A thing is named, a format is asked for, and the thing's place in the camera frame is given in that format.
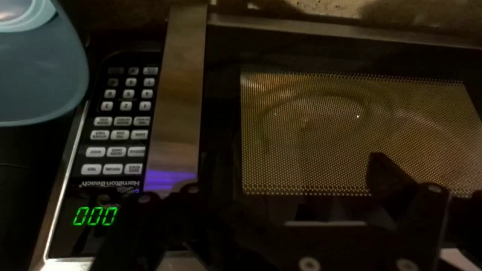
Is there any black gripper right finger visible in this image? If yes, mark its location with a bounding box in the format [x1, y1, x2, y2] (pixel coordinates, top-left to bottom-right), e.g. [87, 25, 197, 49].
[366, 151, 452, 271]

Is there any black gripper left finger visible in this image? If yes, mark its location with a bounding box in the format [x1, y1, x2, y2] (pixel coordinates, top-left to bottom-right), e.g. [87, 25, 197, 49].
[89, 183, 221, 271]

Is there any black microwave door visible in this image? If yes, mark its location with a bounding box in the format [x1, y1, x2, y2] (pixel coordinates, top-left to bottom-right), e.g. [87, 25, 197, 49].
[145, 0, 482, 249]

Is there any stainless steel microwave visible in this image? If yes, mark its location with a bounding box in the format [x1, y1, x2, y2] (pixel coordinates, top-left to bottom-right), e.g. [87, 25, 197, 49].
[36, 0, 482, 271]

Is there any blue mixing bowl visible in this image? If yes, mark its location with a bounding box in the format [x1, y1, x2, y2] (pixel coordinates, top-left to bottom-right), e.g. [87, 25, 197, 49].
[0, 0, 89, 126]

